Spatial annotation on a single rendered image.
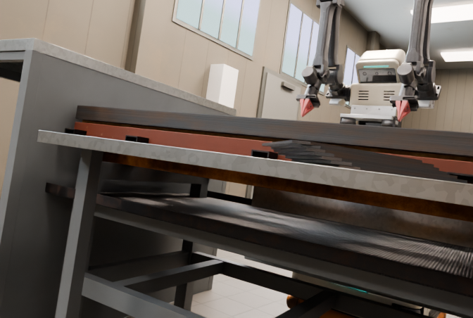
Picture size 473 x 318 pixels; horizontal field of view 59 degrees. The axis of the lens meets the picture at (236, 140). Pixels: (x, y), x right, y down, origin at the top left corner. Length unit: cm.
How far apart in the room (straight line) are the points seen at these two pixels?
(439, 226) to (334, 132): 84
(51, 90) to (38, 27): 236
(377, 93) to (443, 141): 120
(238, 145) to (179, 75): 375
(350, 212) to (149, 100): 98
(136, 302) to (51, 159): 58
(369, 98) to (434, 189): 154
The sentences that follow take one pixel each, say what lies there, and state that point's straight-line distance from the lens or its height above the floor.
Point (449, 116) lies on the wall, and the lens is 1224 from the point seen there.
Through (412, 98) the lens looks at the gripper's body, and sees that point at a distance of 180.
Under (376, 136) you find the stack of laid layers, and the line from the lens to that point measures 101.
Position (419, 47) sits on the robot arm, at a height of 131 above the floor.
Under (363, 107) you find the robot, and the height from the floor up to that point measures 109.
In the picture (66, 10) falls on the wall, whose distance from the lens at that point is 408.
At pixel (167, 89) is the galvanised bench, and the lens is 199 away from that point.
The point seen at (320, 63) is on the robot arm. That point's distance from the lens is 207.
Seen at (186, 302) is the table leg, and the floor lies 5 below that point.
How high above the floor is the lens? 73
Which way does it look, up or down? 3 degrees up
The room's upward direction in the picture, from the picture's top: 8 degrees clockwise
